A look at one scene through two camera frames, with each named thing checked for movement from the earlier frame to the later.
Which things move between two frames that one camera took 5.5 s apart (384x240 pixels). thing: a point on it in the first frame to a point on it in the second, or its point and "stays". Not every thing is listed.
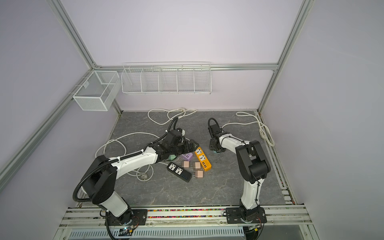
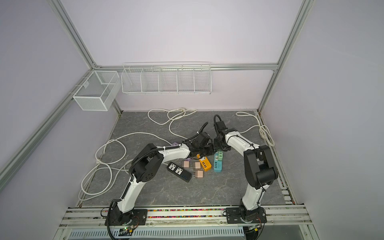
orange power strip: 203,159 stays
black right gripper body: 212,146 stays
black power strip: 180,173 stays
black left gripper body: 182,148 to 206,151
